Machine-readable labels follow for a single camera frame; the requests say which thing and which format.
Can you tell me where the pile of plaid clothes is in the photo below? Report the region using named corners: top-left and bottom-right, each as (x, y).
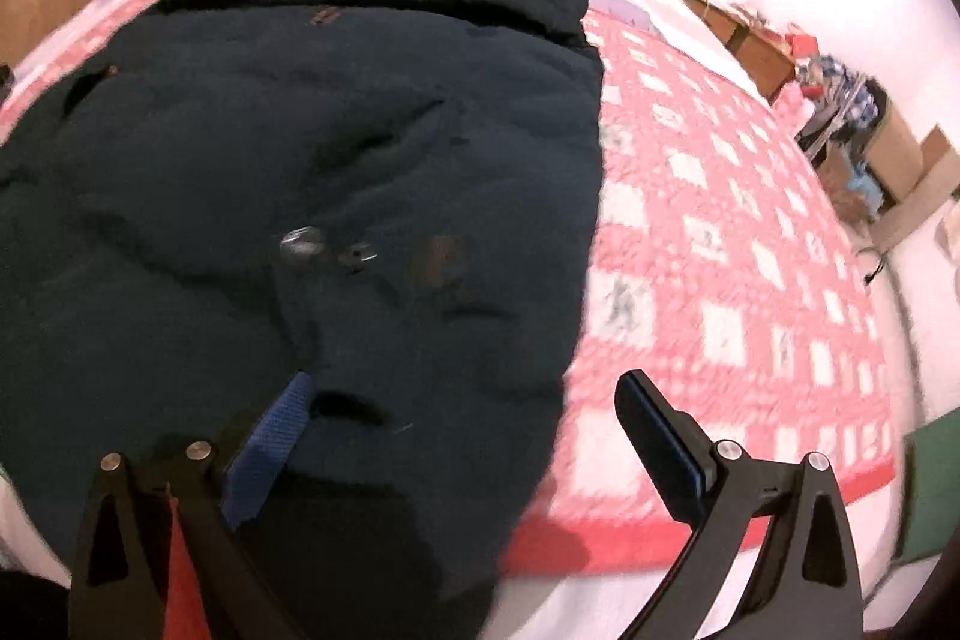
top-left (795, 53), bottom-right (890, 161)

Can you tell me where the large cardboard box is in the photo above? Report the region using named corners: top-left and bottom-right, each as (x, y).
top-left (866, 104), bottom-right (960, 236)

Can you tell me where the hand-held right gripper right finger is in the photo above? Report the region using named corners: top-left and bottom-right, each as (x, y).
top-left (613, 368), bottom-right (865, 640)

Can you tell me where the wooden nightstand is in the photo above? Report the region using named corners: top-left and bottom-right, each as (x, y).
top-left (679, 0), bottom-right (800, 105)

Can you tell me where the black power cable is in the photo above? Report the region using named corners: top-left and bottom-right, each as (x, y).
top-left (859, 246), bottom-right (890, 289)

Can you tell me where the small cardboard box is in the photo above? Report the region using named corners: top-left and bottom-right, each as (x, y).
top-left (816, 149), bottom-right (893, 225)

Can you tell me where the red checked blanket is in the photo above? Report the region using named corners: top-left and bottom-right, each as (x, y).
top-left (0, 0), bottom-right (897, 577)

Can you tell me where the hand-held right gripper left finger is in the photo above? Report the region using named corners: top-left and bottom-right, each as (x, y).
top-left (67, 370), bottom-right (316, 640)

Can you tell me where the green board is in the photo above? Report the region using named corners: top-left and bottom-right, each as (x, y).
top-left (896, 407), bottom-right (960, 566)

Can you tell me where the dark navy padded jacket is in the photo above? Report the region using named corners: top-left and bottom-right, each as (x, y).
top-left (0, 0), bottom-right (607, 640)

